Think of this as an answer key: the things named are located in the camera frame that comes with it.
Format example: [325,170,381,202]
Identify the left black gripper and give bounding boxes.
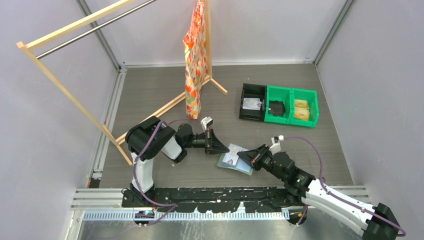
[184,127,230,155]

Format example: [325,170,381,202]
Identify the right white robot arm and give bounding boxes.
[237,144,405,240]

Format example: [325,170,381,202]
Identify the wooden clothes rack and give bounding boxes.
[16,0,229,167]

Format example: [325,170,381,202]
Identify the black cards in bin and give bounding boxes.
[268,100,286,117]

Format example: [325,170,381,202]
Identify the white credit card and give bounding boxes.
[222,143,247,167]

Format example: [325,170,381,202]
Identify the green bin right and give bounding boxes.
[289,88,320,128]

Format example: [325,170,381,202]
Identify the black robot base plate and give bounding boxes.
[120,186,304,214]

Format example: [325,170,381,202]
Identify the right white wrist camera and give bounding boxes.
[269,135,284,155]

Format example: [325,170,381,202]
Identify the black storage bin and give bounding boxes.
[239,83,267,122]

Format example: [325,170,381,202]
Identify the green bin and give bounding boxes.
[264,85,293,125]
[289,88,320,128]

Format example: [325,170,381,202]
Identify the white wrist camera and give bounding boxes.
[269,135,284,155]
[200,116,213,132]

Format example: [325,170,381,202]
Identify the white cards in bin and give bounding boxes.
[242,98,262,111]

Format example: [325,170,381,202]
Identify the green bin middle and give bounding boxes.
[264,85,293,125]

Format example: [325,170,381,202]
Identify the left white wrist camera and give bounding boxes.
[200,116,213,132]

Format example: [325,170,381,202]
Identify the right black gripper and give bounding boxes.
[237,144,287,182]

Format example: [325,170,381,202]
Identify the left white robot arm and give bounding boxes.
[125,116,230,207]

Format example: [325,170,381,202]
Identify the orange floral hanging cloth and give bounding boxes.
[182,0,208,120]

